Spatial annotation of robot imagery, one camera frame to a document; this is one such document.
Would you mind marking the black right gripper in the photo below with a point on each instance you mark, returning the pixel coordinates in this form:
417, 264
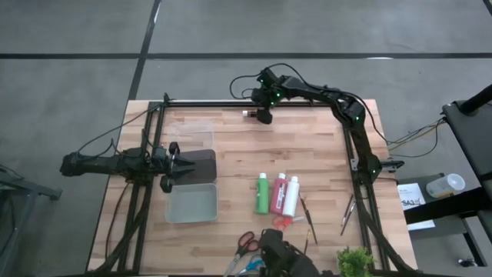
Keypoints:
265, 115

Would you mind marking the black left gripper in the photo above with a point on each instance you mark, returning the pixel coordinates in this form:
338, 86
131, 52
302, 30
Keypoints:
169, 169

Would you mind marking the small dark red paint bottle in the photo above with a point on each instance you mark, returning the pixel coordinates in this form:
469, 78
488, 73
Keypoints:
250, 113

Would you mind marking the green paint bottle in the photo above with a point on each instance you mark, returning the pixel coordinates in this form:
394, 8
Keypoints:
262, 196

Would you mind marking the white paint bottle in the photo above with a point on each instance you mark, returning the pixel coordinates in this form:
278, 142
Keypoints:
291, 198

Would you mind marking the short black paintbrush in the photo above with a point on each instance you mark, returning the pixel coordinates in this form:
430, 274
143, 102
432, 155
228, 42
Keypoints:
306, 204

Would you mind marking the long black paintbrush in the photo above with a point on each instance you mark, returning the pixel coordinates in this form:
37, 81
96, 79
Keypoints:
308, 219

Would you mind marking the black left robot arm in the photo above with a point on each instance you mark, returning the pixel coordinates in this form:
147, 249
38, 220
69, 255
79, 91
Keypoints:
107, 163

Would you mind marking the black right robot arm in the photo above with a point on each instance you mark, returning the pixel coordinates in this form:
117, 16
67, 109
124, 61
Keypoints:
307, 90

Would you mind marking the dark grey plastic bin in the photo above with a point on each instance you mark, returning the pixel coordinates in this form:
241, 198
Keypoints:
203, 165

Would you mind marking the clear plastic bin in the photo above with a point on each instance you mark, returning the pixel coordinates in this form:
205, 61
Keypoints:
192, 132

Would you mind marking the light grey plastic bin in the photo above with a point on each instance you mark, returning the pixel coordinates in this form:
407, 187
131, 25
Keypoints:
192, 204

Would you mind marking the red and black scissors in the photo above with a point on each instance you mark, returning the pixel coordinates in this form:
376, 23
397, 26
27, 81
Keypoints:
241, 254

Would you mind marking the orange scissors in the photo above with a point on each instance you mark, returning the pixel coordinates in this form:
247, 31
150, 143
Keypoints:
291, 221

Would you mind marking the blue scissors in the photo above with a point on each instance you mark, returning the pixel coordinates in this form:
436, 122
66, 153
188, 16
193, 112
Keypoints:
250, 266

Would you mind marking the black clamp device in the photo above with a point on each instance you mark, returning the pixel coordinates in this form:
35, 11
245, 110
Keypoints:
392, 164

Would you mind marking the grey metal stand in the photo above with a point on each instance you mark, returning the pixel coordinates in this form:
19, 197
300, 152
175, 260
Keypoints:
23, 186

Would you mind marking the white paper sheet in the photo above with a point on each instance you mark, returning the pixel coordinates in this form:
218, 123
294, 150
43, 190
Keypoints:
411, 194

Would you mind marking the green plant in white pot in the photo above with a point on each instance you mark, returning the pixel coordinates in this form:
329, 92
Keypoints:
353, 261

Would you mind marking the clear plastic jar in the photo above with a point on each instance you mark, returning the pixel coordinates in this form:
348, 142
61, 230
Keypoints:
446, 185

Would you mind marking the black side table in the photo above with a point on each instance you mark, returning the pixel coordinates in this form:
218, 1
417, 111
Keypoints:
473, 134

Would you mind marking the grey low table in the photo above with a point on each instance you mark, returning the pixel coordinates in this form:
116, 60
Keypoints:
449, 227

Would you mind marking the small black floor object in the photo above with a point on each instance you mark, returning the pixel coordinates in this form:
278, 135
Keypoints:
467, 262

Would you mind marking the black aluminium table frame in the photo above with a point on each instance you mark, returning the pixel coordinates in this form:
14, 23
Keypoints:
200, 104

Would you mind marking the black frame clamp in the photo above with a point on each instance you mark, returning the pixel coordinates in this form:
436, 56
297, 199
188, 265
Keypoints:
166, 98

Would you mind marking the silver mounting bracket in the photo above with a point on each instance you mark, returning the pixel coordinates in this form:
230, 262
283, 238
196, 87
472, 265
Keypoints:
353, 164

